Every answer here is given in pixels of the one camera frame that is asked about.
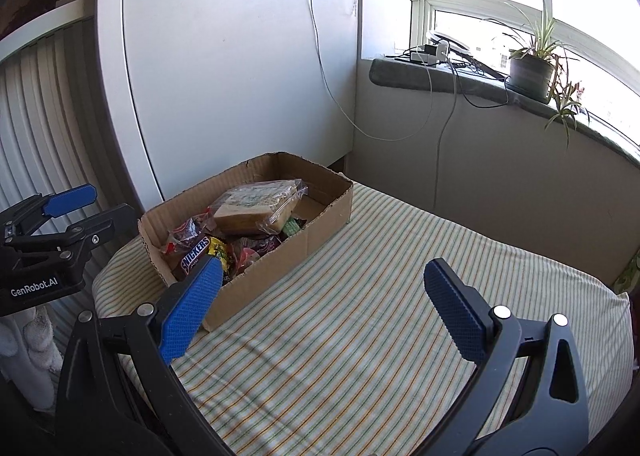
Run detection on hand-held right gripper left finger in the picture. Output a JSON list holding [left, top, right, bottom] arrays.
[[54, 256, 226, 456]]

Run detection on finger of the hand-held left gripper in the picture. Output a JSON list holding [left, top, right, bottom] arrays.
[[15, 203, 138, 262], [0, 184, 98, 239]]

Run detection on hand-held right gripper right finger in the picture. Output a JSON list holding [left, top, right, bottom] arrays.
[[423, 258, 591, 456]]

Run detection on large brown chocolate bar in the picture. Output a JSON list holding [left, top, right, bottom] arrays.
[[177, 236, 211, 279]]

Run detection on yellow candy packet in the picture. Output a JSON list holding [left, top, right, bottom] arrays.
[[207, 236, 236, 282]]

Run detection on red-trimmed dark cake packet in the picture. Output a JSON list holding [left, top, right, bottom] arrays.
[[160, 216, 213, 257]]

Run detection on cardboard box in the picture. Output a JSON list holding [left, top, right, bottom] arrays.
[[137, 152, 355, 333]]

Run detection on bread package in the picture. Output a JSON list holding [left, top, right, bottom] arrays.
[[207, 178, 308, 237]]

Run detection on green white candy packet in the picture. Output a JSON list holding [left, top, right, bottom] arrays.
[[280, 217, 307, 239]]

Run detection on white vertical blinds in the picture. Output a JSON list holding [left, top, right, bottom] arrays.
[[0, 21, 151, 387]]

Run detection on white cabinet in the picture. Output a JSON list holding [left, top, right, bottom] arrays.
[[95, 0, 361, 217]]

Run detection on small reddish-green plant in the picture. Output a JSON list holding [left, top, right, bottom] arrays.
[[542, 53, 591, 152]]

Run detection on potted spider plant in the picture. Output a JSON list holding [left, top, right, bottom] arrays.
[[480, 0, 583, 102]]

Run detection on white power strip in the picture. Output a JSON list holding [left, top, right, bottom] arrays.
[[410, 45, 451, 66]]

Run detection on grey cable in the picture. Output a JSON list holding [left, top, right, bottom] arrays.
[[427, 56, 458, 212]]

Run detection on black cable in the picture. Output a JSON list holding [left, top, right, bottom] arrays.
[[452, 61, 511, 109]]

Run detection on chargers and cables on sill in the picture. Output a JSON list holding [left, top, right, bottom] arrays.
[[427, 31, 476, 62]]

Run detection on white cable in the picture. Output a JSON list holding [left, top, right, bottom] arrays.
[[307, 0, 436, 142]]

